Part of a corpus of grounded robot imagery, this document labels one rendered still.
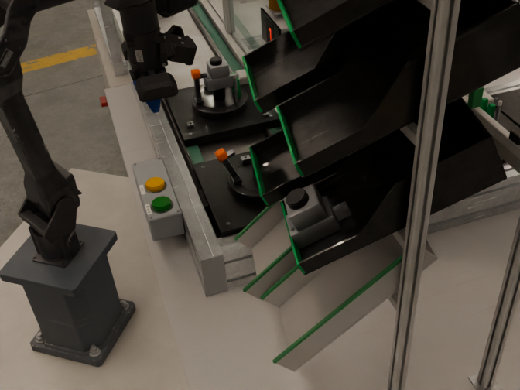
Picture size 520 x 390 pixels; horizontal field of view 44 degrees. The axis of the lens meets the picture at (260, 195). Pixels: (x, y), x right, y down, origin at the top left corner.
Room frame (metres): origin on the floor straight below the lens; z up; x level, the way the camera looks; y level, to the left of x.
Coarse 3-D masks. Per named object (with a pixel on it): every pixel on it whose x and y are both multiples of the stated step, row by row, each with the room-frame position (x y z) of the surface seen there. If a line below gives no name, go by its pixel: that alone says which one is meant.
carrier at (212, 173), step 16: (240, 160) 1.16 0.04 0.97; (208, 176) 1.11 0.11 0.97; (224, 176) 1.11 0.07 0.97; (240, 176) 1.07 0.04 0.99; (208, 192) 1.06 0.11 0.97; (224, 192) 1.05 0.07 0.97; (240, 192) 1.02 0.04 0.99; (256, 192) 1.02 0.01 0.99; (224, 208) 1.00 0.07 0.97; (240, 208) 1.00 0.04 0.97; (256, 208) 0.99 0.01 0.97; (224, 224) 0.95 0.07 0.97; (240, 224) 0.95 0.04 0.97
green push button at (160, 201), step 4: (152, 200) 1.04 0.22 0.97; (156, 200) 1.04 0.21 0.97; (160, 200) 1.04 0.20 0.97; (164, 200) 1.04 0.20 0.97; (168, 200) 1.03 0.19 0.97; (152, 204) 1.03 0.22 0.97; (156, 204) 1.03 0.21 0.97; (160, 204) 1.02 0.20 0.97; (164, 204) 1.02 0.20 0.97; (168, 204) 1.02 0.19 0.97; (152, 208) 1.03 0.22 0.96; (156, 208) 1.02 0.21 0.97; (160, 208) 1.01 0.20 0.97; (164, 208) 1.02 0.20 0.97; (168, 208) 1.02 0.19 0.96
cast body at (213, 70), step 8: (216, 56) 1.42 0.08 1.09; (208, 64) 1.40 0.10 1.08; (216, 64) 1.39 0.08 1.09; (224, 64) 1.39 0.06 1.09; (208, 72) 1.40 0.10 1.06; (216, 72) 1.38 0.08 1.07; (224, 72) 1.39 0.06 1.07; (208, 80) 1.38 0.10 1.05; (216, 80) 1.38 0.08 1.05; (224, 80) 1.39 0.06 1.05; (232, 80) 1.39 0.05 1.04; (208, 88) 1.38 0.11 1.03; (216, 88) 1.38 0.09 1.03
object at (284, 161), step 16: (256, 144) 0.86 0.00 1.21; (272, 144) 0.86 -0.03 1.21; (256, 160) 0.84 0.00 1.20; (272, 160) 0.83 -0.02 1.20; (288, 160) 0.82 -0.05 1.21; (256, 176) 0.78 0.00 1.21; (272, 176) 0.79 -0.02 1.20; (288, 176) 0.78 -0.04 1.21; (320, 176) 0.74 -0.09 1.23; (272, 192) 0.74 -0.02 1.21; (288, 192) 0.74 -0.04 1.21
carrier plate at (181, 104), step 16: (176, 96) 1.46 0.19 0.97; (192, 96) 1.46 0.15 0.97; (176, 112) 1.38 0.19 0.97; (192, 112) 1.38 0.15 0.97; (256, 112) 1.36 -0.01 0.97; (272, 112) 1.35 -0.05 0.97; (192, 128) 1.30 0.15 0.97; (208, 128) 1.30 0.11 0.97; (224, 128) 1.29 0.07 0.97; (240, 128) 1.29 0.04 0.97; (256, 128) 1.30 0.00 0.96; (192, 144) 1.26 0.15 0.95
